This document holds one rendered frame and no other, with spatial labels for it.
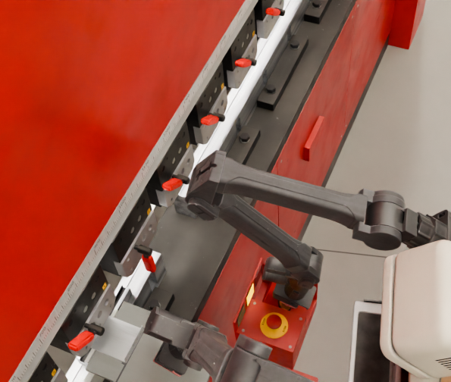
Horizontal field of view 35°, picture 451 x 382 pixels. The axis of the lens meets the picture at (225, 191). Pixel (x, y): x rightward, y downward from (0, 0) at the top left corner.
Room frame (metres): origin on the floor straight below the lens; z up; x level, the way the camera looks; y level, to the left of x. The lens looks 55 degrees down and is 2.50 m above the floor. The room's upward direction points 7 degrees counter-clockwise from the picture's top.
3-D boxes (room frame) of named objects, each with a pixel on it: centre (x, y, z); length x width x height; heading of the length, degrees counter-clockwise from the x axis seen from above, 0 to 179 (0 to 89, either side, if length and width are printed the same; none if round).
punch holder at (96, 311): (0.69, 0.34, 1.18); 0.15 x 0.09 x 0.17; 150
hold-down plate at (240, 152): (1.21, -0.03, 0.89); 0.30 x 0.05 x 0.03; 150
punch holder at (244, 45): (1.38, -0.06, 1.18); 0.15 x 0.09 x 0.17; 150
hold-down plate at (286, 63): (1.55, -0.23, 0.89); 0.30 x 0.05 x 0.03; 150
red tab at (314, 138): (1.52, -0.32, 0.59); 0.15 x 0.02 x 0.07; 150
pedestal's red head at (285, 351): (0.82, -0.09, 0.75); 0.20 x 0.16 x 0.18; 152
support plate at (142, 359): (0.64, 0.20, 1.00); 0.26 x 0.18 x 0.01; 60
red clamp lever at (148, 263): (0.81, 0.19, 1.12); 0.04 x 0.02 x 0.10; 60
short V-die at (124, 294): (0.73, 0.32, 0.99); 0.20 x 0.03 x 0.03; 150
